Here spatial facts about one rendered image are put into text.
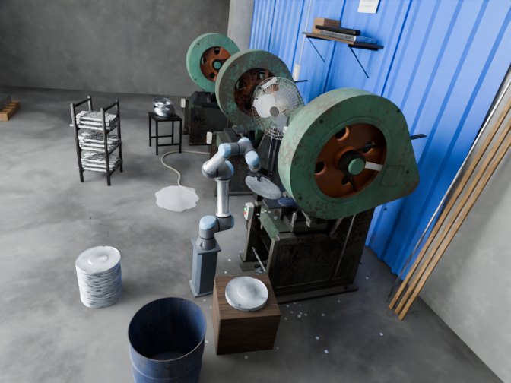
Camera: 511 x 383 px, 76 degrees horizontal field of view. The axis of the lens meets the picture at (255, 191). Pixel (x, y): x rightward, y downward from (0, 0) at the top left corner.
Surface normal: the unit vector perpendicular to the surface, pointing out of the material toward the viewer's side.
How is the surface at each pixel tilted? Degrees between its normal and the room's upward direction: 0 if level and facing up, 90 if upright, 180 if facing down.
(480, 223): 90
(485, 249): 90
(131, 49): 90
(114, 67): 90
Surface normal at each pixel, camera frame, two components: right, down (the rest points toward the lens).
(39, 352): 0.14, -0.87
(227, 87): 0.30, 0.48
